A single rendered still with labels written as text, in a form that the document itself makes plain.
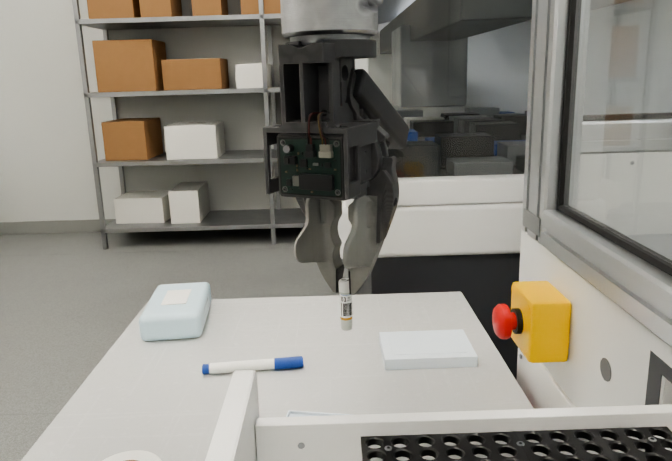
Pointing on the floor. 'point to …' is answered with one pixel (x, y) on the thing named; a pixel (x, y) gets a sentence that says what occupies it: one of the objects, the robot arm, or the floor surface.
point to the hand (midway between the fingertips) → (348, 275)
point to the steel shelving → (241, 219)
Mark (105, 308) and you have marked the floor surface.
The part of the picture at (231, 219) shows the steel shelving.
